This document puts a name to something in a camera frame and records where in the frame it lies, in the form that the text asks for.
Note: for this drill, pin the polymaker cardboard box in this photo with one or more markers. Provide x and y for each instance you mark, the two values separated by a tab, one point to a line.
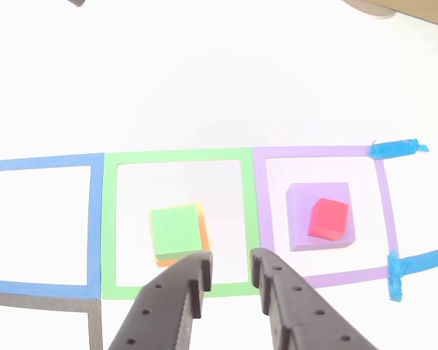
423	9

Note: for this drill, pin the purple square frame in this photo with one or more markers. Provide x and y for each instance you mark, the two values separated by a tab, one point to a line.
261	204

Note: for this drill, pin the small red cube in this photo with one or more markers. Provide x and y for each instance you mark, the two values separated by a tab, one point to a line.
328	218

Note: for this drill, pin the blue square frame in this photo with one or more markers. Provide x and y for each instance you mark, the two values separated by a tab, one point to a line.
95	226

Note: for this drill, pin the purple square block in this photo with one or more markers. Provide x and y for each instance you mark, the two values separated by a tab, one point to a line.
299	226

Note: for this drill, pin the green square frame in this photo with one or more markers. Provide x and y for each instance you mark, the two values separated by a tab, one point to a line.
109	226

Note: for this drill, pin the green cube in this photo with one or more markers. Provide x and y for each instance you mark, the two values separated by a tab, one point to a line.
175	229

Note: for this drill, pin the dark grey bar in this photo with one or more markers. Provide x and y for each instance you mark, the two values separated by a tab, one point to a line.
77	2

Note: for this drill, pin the black square frame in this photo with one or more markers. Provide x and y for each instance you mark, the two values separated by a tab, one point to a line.
95	321

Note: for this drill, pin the orange cube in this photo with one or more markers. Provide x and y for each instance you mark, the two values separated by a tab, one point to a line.
205	233

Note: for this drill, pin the twisted blue tape strip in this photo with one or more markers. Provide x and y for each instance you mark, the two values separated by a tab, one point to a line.
394	149

